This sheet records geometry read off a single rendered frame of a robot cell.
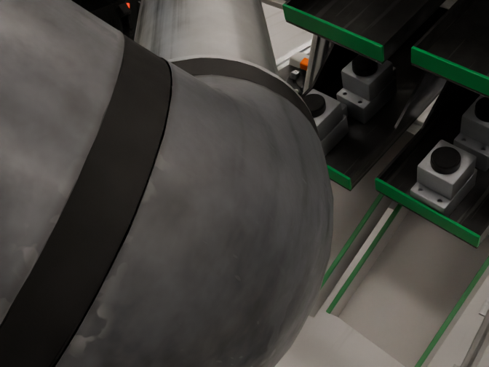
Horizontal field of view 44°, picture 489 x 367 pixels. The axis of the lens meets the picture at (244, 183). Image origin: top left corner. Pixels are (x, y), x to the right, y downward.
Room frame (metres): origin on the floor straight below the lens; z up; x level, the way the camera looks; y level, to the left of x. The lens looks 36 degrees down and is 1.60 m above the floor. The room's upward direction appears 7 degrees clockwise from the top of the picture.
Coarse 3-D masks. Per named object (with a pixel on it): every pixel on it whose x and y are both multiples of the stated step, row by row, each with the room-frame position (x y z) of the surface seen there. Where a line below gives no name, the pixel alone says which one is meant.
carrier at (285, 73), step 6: (300, 54) 1.40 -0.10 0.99; (294, 60) 1.37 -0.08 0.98; (300, 60) 1.36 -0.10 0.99; (288, 66) 1.36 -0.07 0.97; (294, 66) 1.37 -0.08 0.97; (282, 72) 1.33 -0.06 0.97; (288, 72) 1.33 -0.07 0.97; (294, 72) 1.26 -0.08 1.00; (300, 72) 1.27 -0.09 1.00; (282, 78) 1.30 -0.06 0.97; (288, 78) 1.26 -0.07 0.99; (294, 78) 1.25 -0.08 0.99; (300, 78) 1.27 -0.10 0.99; (294, 84) 1.23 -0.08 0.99; (300, 84) 1.23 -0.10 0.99; (300, 90) 1.21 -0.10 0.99
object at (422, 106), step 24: (432, 24) 0.81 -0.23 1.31; (336, 48) 0.74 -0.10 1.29; (408, 48) 0.78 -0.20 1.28; (336, 72) 0.75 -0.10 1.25; (408, 72) 0.74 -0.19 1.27; (336, 96) 0.72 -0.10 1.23; (408, 96) 0.70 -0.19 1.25; (432, 96) 0.69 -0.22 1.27; (384, 120) 0.67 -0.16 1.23; (408, 120) 0.65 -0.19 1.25; (336, 144) 0.64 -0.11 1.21; (360, 144) 0.64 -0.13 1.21; (384, 144) 0.62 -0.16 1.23; (336, 168) 0.61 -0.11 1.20; (360, 168) 0.58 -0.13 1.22
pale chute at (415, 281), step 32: (384, 224) 0.62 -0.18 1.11; (416, 224) 0.64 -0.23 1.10; (384, 256) 0.61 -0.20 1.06; (416, 256) 0.60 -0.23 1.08; (448, 256) 0.59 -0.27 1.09; (480, 256) 0.58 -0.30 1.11; (352, 288) 0.58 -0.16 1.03; (384, 288) 0.58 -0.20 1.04; (416, 288) 0.57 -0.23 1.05; (448, 288) 0.56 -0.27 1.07; (352, 320) 0.56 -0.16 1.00; (384, 320) 0.55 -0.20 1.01; (416, 320) 0.54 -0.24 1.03; (448, 320) 0.50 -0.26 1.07; (416, 352) 0.51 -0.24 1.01
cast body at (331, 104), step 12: (312, 96) 0.64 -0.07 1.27; (324, 96) 0.65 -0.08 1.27; (312, 108) 0.62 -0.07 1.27; (324, 108) 0.62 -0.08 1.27; (336, 108) 0.63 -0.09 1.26; (324, 120) 0.61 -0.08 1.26; (336, 120) 0.63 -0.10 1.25; (324, 132) 0.61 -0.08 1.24; (336, 132) 0.63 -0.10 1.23; (324, 144) 0.62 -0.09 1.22
